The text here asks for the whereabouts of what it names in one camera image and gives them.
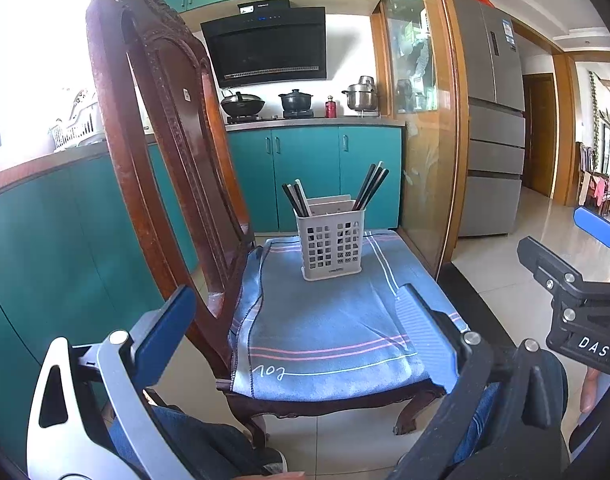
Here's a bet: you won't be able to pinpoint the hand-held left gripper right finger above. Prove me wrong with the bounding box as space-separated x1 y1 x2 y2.
392 284 570 480

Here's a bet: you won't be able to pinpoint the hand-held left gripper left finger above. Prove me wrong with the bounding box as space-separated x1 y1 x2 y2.
26 285 198 480

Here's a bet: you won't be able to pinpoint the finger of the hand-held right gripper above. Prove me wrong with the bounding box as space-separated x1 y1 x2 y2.
517 236 610 312
573 206 610 251

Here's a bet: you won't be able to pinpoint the white plastic utensil basket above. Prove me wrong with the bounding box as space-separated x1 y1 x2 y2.
295 195 367 282

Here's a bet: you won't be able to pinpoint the bunch of dark chopsticks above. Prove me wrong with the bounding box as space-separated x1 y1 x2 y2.
281 161 390 219

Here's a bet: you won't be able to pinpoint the person's right hand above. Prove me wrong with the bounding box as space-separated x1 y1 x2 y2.
580 367 610 415

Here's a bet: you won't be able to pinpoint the hanging clothes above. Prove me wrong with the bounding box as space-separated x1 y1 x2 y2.
577 170 610 211

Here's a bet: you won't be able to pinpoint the blue striped cloth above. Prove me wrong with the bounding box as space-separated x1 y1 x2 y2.
228 230 470 404

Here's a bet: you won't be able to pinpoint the green hanging vine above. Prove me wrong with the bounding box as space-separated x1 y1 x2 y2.
588 71 604 171

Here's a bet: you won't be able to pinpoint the brown wooden door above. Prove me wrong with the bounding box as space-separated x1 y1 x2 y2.
522 72 558 199

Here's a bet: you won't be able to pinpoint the person's right leg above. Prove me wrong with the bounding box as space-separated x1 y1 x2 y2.
452 382 502 467

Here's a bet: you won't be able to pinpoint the person's leg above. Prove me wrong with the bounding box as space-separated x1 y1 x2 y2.
452 382 502 467
102 395 289 480

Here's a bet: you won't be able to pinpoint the person's left leg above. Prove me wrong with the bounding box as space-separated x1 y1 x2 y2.
102 395 289 480

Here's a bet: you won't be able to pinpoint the silver refrigerator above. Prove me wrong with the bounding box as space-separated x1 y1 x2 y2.
447 0 527 239

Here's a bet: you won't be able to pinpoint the wood framed glass door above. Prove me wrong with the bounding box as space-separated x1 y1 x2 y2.
370 0 472 282

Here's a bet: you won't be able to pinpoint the carved wooden chair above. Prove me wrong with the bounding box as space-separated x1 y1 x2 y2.
85 0 472 449

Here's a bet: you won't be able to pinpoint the white dish rack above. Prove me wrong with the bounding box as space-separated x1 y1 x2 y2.
50 89 106 151

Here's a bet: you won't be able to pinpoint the grey kitchen countertop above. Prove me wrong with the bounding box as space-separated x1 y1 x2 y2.
0 117 406 197

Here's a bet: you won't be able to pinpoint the gas stove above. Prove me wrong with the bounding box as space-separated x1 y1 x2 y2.
226 110 316 125

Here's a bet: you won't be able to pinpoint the black wok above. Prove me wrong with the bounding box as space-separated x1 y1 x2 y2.
220 91 266 119

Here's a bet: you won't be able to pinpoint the stainless steel stockpot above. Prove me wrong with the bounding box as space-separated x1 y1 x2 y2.
342 76 379 112

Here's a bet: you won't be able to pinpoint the black cooking pot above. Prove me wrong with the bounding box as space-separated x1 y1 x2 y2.
278 89 314 114

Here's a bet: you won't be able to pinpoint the black range hood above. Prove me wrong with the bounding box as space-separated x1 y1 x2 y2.
200 0 329 89

